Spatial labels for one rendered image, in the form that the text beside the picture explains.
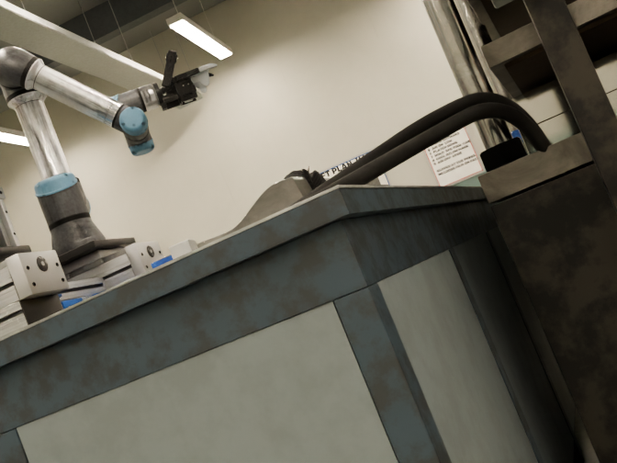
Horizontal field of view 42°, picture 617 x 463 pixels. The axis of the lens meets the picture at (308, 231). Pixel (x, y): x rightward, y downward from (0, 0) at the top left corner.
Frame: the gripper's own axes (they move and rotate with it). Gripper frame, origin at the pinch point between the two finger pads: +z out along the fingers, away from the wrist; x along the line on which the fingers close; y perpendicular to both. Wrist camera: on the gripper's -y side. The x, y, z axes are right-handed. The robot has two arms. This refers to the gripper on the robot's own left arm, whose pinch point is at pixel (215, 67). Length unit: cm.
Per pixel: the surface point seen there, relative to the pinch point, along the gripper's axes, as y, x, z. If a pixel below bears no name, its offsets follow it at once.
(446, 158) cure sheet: 71, -590, 294
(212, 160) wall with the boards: -22, -701, 63
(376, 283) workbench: 59, 149, -12
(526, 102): 44, 62, 62
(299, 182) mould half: 43, 84, -4
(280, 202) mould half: 45, 84, -10
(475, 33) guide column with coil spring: 20, 26, 72
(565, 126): 53, 66, 67
